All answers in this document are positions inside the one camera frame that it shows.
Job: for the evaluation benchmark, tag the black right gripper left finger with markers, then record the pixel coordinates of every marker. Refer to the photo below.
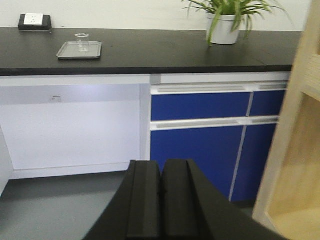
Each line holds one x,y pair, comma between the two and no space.
134,211

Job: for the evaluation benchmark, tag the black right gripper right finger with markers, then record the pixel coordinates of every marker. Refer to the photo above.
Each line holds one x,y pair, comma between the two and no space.
193,209

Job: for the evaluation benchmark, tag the clear glass beaker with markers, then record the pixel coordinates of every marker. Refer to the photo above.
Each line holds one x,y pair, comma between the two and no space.
82,41

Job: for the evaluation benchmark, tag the metal tray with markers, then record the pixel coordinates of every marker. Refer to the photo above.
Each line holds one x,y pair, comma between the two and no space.
71,50

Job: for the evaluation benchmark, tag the blue white lab cabinet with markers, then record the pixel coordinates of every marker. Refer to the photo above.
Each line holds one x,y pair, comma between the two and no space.
86,124

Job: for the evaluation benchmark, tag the white plant pot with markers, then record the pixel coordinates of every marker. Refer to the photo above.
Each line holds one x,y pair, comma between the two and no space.
222,33

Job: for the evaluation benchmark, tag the green leafy plant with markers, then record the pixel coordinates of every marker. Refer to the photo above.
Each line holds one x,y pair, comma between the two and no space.
243,10

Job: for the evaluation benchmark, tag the black white power socket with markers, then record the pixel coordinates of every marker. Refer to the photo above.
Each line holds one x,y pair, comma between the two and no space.
34,22

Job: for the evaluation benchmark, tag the light wooden shelf frame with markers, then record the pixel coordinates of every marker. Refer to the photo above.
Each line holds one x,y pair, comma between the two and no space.
288,200

